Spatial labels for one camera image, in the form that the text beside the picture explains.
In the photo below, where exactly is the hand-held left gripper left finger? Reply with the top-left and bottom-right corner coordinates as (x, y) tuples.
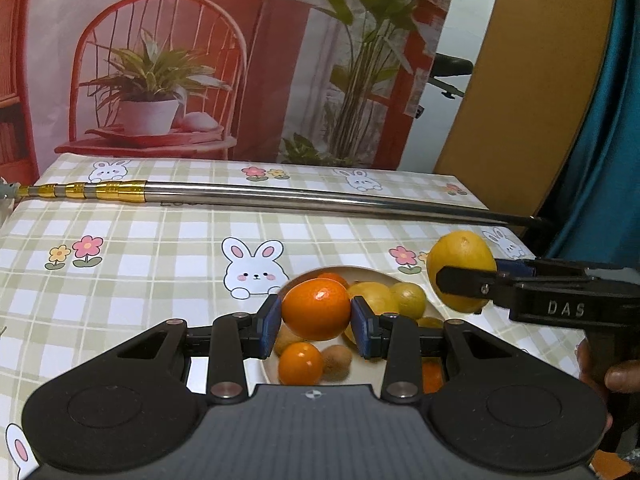
(107, 294), (283, 406)

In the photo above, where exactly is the yellow-green plum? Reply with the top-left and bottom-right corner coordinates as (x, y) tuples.
(390, 282), (427, 320)

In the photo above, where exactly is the brown longan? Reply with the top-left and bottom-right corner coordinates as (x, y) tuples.
(320, 345), (354, 381)
(274, 327), (301, 356)

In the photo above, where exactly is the yellow lemon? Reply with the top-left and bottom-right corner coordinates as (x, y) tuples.
(345, 281), (401, 346)
(426, 230), (498, 313)

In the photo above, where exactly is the telescopic metal back scratcher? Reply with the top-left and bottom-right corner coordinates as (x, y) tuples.
(0, 177), (553, 231)

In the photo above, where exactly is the printed room scene backdrop cloth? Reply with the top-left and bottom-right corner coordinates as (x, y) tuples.
(0, 0), (463, 171)

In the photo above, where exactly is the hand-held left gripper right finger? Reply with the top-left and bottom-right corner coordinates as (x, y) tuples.
(350, 296), (531, 405)

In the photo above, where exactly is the round wooden board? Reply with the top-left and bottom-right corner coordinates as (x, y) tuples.
(432, 0), (621, 211)

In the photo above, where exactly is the small orange tangerine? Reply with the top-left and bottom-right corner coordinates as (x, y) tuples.
(421, 359), (446, 395)
(281, 279), (352, 342)
(315, 272), (351, 290)
(278, 341), (325, 386)

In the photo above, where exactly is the checkered bunny print tablecloth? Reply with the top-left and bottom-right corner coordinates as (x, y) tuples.
(0, 152), (556, 480)

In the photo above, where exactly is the black chair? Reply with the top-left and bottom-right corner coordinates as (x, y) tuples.
(412, 54), (475, 121)

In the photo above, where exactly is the beige round plate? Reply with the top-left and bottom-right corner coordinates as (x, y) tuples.
(261, 265), (446, 386)

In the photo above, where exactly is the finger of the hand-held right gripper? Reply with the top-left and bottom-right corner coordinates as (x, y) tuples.
(495, 258), (603, 283)
(435, 266), (518, 312)

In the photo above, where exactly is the teal curtain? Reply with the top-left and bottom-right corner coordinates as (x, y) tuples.
(542, 0), (640, 266)

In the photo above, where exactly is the person's right hand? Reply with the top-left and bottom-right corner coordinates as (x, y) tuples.
(575, 337), (640, 396)

